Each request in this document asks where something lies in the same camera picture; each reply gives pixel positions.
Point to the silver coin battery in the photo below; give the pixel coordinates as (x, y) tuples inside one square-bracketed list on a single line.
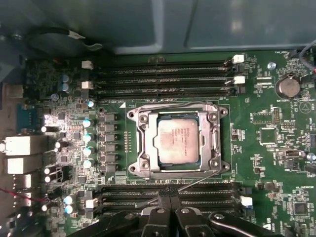
[(287, 87)]

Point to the silver CPU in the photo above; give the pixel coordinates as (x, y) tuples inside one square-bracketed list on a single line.
[(176, 142)]

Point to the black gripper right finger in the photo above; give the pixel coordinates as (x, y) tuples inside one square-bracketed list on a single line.
[(184, 222)]

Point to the blue rear port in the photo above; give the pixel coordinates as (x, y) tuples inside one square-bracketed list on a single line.
[(27, 117)]

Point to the CPU socket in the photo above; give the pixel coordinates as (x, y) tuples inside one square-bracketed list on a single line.
[(144, 163)]

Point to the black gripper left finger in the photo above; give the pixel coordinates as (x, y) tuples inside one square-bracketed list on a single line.
[(158, 222)]

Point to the metal socket cover frame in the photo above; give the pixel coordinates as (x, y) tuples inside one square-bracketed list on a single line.
[(146, 133)]

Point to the silver rear port block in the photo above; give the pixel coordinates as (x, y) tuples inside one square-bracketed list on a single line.
[(23, 165), (24, 145)]

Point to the black RAM slot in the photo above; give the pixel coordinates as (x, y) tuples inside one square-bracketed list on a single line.
[(172, 82), (209, 195), (172, 91), (172, 66), (209, 211), (172, 74), (209, 203), (209, 188)]

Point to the black square chip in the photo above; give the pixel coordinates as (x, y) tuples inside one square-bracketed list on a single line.
[(267, 136)]

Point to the green motherboard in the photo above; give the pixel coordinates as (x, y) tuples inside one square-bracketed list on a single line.
[(247, 148)]

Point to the silver can capacitor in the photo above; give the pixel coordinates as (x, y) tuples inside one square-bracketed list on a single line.
[(87, 122), (87, 163), (87, 137), (87, 151)]

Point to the black PC case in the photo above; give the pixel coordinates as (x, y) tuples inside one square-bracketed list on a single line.
[(222, 24)]

